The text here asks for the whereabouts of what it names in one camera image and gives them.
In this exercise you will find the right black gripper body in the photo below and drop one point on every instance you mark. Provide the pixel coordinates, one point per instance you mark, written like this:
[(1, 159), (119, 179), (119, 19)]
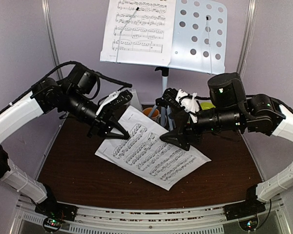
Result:
[(187, 127)]

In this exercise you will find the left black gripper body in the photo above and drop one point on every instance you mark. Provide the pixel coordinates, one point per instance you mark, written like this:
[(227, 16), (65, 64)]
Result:
[(100, 120)]

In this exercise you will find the sheet music page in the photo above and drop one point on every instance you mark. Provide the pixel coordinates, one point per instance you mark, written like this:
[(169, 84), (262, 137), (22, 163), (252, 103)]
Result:
[(146, 156), (139, 32)]

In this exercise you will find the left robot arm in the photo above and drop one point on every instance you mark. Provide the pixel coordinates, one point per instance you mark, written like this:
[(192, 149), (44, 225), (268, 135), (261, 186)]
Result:
[(89, 96)]

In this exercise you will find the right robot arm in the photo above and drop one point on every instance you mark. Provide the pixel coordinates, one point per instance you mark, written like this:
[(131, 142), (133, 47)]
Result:
[(234, 110)]

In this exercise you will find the yellow patterned mug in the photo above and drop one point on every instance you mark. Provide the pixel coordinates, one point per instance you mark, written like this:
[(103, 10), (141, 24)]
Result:
[(155, 116)]

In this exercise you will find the white metronome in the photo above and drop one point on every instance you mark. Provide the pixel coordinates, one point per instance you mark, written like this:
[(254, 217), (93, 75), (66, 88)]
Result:
[(135, 102)]

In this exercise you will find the green bowl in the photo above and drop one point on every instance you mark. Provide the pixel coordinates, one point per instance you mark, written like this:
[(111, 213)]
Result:
[(206, 105)]

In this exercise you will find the white tripod stand pole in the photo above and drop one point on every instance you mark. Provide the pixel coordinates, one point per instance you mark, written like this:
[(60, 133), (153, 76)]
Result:
[(162, 101)]

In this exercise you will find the white perforated music stand desk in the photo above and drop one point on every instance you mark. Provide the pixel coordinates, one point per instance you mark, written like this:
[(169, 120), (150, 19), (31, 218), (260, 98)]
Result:
[(190, 49)]

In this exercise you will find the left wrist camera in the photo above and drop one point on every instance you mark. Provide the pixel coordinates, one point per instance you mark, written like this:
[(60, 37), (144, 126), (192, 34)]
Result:
[(114, 101)]

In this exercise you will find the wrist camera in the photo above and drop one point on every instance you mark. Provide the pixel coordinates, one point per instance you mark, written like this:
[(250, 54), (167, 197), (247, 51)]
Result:
[(114, 101), (183, 101)]

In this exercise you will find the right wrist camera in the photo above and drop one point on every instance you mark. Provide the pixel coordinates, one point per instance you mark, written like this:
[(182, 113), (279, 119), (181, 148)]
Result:
[(183, 101)]

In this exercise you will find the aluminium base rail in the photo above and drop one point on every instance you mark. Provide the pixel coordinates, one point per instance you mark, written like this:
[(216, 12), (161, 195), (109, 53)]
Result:
[(197, 220)]

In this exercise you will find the right wire page holder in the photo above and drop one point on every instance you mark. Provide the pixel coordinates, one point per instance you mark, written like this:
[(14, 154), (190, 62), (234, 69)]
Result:
[(208, 31)]

